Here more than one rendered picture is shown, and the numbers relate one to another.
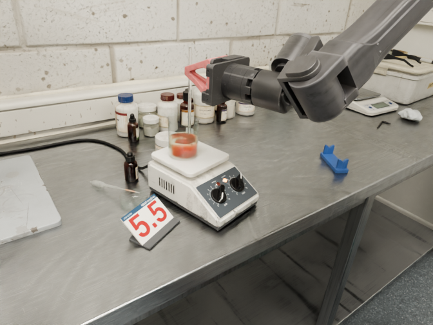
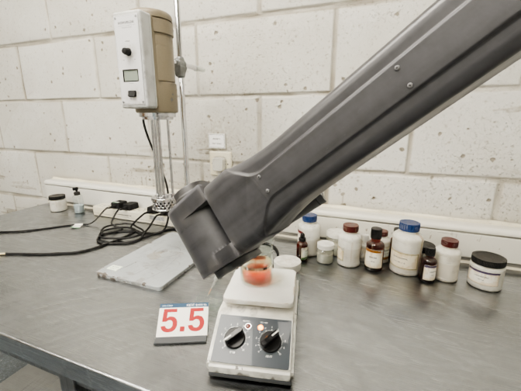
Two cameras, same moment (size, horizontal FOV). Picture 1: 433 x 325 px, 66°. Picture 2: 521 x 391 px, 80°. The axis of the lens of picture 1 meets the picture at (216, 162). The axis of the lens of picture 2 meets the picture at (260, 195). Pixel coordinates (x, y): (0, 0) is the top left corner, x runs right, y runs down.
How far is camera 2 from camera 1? 51 cm
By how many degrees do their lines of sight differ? 56
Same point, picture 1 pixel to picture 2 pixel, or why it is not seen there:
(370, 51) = (245, 186)
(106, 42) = not seen: hidden behind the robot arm
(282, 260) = not seen: outside the picture
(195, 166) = (242, 293)
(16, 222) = (146, 275)
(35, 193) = (181, 264)
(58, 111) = not seen: hidden behind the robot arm
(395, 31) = (298, 157)
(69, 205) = (184, 282)
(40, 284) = (94, 316)
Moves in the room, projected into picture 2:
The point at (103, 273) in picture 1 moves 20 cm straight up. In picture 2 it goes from (114, 336) to (99, 231)
